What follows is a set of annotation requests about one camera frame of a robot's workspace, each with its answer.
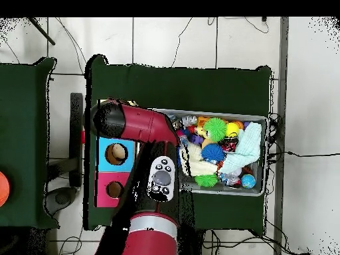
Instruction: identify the cream knitted cloth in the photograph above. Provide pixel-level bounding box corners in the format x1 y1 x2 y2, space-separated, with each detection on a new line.
179 144 219 177

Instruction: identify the green spiky rubber ball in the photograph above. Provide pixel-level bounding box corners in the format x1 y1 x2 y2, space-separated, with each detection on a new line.
194 173 219 188
203 117 228 143

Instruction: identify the light blue cloth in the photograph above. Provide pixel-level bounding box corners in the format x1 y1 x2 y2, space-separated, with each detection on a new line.
218 122 264 175

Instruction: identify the wooden box with three holes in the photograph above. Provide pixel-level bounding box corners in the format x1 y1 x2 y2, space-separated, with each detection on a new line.
93 98 140 209

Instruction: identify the silver mesh bin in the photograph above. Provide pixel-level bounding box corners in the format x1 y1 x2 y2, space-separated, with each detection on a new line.
153 108 269 197

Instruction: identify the blue spiky rubber ball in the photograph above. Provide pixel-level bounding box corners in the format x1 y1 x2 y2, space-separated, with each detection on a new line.
201 142 226 163

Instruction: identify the dark green table cloth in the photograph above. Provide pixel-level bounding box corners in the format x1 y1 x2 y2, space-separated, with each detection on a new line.
0 56 60 230
84 54 272 234

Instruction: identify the yellow smooth ball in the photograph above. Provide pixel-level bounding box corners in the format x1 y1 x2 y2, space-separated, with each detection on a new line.
225 122 240 138

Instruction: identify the blue globe ball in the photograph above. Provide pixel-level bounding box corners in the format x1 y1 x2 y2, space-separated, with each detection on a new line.
240 173 256 189

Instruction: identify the black upright panel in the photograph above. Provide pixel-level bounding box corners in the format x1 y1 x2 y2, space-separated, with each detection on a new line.
69 92 84 187

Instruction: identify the dark grey stand base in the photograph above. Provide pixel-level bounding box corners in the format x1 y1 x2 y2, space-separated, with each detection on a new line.
44 186 78 216

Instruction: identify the black rod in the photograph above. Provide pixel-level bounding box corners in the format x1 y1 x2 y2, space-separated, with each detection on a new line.
26 17 56 46

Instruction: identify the large orange ball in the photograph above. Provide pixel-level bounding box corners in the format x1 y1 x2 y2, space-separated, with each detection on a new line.
0 171 11 208

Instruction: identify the black cable with plug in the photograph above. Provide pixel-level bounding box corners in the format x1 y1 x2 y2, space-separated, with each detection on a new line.
284 150 340 158

